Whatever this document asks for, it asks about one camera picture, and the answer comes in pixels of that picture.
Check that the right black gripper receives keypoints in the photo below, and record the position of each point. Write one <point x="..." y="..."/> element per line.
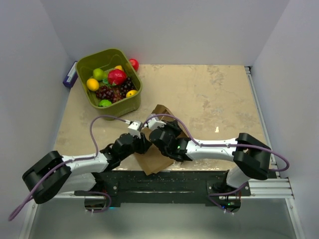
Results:
<point x="173" y="125"/>

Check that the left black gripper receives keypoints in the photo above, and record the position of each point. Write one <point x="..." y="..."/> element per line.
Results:
<point x="143" y="144"/>

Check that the brown cardboard box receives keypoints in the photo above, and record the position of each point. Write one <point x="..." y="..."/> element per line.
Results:
<point x="153" y="161"/>

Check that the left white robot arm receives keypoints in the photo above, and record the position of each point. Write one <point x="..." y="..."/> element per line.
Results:
<point x="56" y="173"/>

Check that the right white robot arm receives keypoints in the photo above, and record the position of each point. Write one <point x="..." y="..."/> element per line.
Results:
<point x="252" y="157"/>

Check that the blue white small box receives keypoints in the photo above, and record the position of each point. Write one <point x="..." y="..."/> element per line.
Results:
<point x="71" y="77"/>

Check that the green fruit front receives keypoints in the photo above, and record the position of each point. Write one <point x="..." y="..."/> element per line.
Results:
<point x="104" y="103"/>

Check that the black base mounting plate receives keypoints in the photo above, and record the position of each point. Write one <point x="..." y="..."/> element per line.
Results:
<point x="172" y="187"/>

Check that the yellow lemon right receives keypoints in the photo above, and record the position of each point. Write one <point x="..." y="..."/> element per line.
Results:
<point x="131" y="93"/>

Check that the yellow lemon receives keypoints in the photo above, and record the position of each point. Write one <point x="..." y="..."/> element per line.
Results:
<point x="92" y="84"/>
<point x="131" y="93"/>

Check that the dark purple grape bunch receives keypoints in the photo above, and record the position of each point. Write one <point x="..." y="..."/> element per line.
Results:
<point x="117" y="92"/>

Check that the green plastic bin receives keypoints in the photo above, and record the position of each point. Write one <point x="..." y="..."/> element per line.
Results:
<point x="107" y="60"/>

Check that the red pomegranate in bin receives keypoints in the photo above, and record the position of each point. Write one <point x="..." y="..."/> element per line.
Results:
<point x="116" y="77"/>

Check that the yellow lemon left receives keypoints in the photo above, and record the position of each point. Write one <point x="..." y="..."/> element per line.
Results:
<point x="92" y="84"/>

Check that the green pear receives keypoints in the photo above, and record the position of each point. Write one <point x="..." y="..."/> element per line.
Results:
<point x="99" y="74"/>

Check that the yellow fruit at back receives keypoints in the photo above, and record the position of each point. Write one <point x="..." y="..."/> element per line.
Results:
<point x="119" y="67"/>

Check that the red apple outside bin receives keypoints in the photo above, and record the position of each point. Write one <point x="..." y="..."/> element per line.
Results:
<point x="134" y="63"/>

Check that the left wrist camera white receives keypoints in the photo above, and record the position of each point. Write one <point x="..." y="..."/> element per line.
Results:
<point x="134" y="128"/>

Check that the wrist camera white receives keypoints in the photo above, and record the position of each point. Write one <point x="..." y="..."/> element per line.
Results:
<point x="134" y="128"/>
<point x="154" y="122"/>

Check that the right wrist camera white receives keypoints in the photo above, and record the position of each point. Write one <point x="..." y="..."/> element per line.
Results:
<point x="154" y="122"/>

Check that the aluminium frame rail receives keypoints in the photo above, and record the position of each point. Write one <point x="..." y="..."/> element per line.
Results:
<point x="278" y="188"/>

